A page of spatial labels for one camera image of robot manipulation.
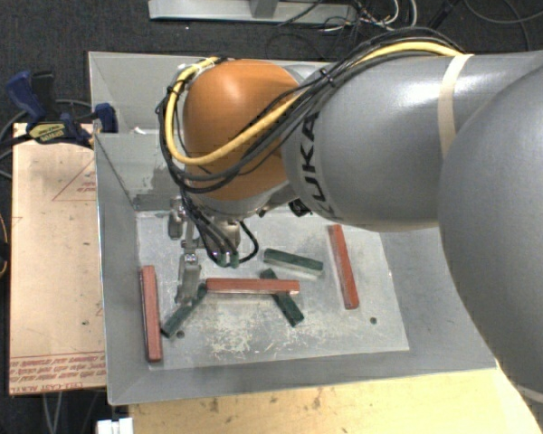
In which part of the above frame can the brown cardboard board, red print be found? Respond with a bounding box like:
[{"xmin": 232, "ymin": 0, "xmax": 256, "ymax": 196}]
[{"xmin": 7, "ymin": 121, "xmax": 108, "ymax": 397}]

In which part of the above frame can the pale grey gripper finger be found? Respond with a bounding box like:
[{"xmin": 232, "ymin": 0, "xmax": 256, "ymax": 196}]
[{"xmin": 175, "ymin": 253, "xmax": 204, "ymax": 307}]

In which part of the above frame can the dark green flat block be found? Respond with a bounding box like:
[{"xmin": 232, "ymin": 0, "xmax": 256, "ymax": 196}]
[
  {"xmin": 258, "ymin": 268, "xmax": 306, "ymax": 328},
  {"xmin": 159, "ymin": 282, "xmax": 208, "ymax": 339},
  {"xmin": 262, "ymin": 247, "xmax": 325, "ymax": 276}
]

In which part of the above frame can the grey metal bin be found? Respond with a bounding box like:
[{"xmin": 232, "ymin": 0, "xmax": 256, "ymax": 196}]
[{"xmin": 88, "ymin": 51, "xmax": 498, "ymax": 407}]

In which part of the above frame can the red-brown flat block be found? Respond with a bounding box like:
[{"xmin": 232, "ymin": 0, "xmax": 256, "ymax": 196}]
[
  {"xmin": 138, "ymin": 264, "xmax": 165, "ymax": 363},
  {"xmin": 205, "ymin": 277, "xmax": 301, "ymax": 297},
  {"xmin": 327, "ymin": 223, "xmax": 360, "ymax": 311}
]

